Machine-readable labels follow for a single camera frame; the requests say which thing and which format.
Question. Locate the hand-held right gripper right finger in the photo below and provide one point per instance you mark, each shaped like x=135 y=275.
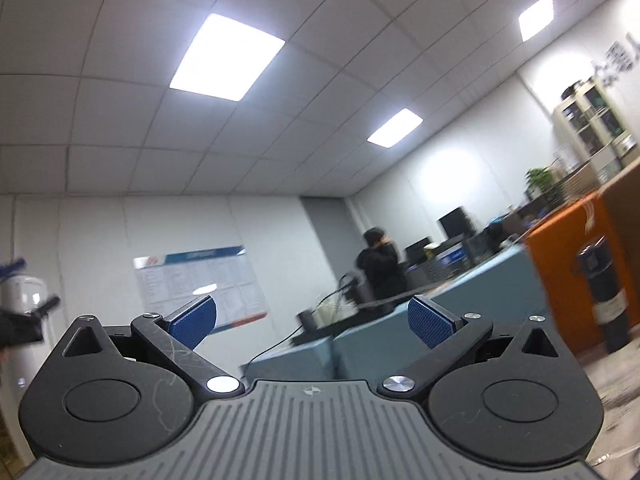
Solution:
x=430 y=322

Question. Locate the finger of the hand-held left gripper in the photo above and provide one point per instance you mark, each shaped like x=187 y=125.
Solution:
x=11 y=267
x=47 y=305

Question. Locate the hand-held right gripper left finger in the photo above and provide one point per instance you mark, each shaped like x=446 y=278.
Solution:
x=192 y=320

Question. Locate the blue office partition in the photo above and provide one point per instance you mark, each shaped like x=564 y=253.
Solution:
x=480 y=290
x=295 y=357

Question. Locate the dark equipment crate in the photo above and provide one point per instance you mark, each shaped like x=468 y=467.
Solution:
x=452 y=260

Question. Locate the black computer monitor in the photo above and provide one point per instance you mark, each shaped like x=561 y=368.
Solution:
x=455 y=222

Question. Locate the small black box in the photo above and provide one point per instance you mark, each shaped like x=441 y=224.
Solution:
x=306 y=320

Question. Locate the orange panel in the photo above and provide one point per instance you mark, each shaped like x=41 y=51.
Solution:
x=560 y=260

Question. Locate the dark blue cylindrical bottle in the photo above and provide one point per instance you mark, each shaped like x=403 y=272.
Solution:
x=602 y=300

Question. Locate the green potted plant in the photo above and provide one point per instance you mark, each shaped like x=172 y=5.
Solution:
x=540 y=180

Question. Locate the brown wooden board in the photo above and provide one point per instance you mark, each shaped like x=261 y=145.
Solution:
x=625 y=220

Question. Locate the white shelf unit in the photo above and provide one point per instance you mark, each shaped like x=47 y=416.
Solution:
x=595 y=125

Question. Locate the large ceiling light panel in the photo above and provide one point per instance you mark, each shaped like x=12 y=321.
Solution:
x=225 y=57

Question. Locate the wall poster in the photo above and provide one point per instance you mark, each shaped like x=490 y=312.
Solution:
x=200 y=275

